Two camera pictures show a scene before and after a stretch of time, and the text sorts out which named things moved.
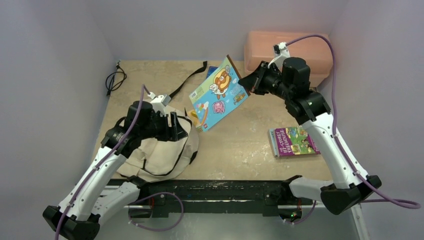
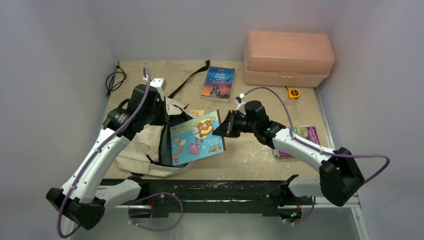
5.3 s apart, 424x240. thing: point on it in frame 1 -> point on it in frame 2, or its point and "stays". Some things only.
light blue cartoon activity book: [217, 95] -> [193, 139]
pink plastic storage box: [314, 47] stays
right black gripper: [259, 79] -> [233, 122]
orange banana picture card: [193, 115] -> [198, 112]
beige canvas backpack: [155, 161] stays
